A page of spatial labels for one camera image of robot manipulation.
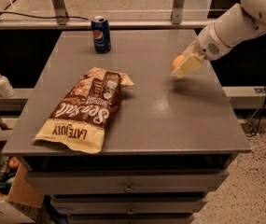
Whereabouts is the top drawer knob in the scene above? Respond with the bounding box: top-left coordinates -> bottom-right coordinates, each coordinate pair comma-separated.
124,184 -> 133,193

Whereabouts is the middle drawer knob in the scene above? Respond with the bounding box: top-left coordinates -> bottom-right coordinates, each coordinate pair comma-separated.
127,207 -> 134,216

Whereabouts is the cardboard box with groceries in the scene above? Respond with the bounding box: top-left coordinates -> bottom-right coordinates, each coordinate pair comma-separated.
0,122 -> 43,224

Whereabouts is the drawer knob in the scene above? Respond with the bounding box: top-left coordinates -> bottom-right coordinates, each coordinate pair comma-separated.
127,207 -> 134,216
124,184 -> 133,193

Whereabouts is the grey drawer cabinet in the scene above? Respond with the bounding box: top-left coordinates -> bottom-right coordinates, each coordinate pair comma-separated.
5,30 -> 250,224

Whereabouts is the red apple in box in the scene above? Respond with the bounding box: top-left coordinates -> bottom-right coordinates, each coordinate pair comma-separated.
8,157 -> 20,171

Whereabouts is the black cable on ledge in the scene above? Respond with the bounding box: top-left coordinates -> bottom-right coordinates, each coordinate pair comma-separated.
0,10 -> 90,21

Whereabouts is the blue pepsi can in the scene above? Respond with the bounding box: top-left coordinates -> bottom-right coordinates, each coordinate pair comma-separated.
91,16 -> 111,53

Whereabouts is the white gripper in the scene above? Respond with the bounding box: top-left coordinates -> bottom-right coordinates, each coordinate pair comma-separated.
172,22 -> 231,78

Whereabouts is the orange fruit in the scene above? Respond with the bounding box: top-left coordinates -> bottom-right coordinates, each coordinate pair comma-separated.
172,54 -> 185,70

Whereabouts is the black cable at right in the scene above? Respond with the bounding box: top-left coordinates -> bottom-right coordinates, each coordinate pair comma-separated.
245,85 -> 266,138

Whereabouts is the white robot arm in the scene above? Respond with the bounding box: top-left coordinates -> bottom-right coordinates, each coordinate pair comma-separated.
172,0 -> 266,78

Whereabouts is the brown yellow chip bag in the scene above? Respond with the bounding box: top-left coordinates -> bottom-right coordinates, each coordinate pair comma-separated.
35,67 -> 134,154

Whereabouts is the white pump sanitizer bottle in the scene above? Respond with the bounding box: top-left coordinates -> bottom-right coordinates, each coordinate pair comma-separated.
0,74 -> 15,98

